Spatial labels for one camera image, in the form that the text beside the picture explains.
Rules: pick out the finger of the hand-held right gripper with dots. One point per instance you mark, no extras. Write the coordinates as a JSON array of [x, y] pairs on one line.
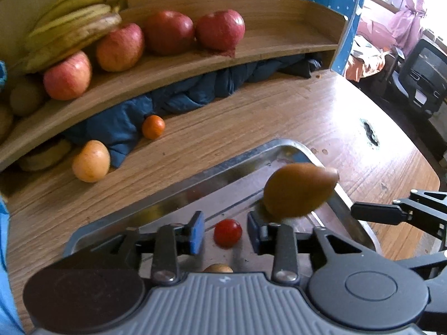
[[429, 261], [377, 213]]

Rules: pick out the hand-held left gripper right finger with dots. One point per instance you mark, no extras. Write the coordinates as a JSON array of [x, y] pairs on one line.
[[255, 232]]

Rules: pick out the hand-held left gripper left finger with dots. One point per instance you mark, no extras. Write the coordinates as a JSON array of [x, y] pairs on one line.
[[197, 233]]

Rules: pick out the cherry tomato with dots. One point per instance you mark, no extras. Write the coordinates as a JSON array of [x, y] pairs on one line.
[[227, 233]]

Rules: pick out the metal tray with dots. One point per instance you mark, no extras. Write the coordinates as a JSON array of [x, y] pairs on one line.
[[237, 185]]

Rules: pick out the brown pear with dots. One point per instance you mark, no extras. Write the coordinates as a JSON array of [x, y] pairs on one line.
[[297, 190]]

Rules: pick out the brown kiwi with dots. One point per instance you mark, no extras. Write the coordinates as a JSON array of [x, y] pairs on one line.
[[217, 268], [27, 97]]

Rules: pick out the small orange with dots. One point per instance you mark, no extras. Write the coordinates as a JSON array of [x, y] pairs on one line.
[[153, 127]]

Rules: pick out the yellow-orange round fruit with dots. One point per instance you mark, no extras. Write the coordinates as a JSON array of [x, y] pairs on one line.
[[90, 161]]

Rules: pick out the dark blue cloth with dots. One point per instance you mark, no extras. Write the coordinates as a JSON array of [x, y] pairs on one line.
[[188, 92]]

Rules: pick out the black office chair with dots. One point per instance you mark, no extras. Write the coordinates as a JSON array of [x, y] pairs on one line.
[[424, 73]]

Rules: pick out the orange patterned cloth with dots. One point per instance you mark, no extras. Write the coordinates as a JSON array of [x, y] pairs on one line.
[[366, 61]]

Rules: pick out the light blue cloth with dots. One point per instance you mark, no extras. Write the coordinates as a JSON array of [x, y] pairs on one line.
[[7, 286]]

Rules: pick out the wooden shelf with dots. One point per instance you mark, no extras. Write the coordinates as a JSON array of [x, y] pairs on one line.
[[272, 35]]

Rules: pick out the red apple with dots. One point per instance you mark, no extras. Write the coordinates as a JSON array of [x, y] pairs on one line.
[[220, 29], [68, 76], [169, 33], [120, 48]]

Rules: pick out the pink cloth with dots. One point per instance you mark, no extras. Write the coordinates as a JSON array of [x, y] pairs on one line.
[[405, 10]]

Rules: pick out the bunch of bananas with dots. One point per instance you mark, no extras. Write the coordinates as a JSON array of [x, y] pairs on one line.
[[66, 31]]

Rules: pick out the blue plastic bag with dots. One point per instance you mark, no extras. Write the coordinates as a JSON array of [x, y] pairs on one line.
[[2, 75]]

